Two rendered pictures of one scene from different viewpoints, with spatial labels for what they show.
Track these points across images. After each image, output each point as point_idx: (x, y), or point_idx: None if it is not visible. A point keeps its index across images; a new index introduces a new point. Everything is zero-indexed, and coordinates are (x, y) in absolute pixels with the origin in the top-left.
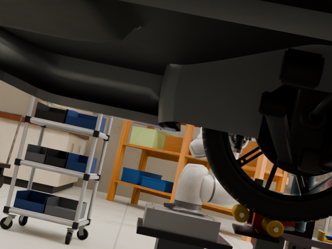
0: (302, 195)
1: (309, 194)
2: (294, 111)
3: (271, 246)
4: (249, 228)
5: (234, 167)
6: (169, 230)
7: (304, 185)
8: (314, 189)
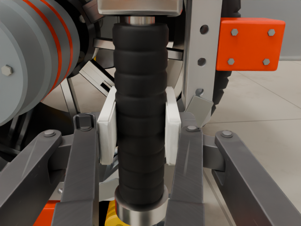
0: (62, 111)
1: (53, 108)
2: None
3: None
4: (104, 209)
5: None
6: None
7: (18, 127)
8: (8, 125)
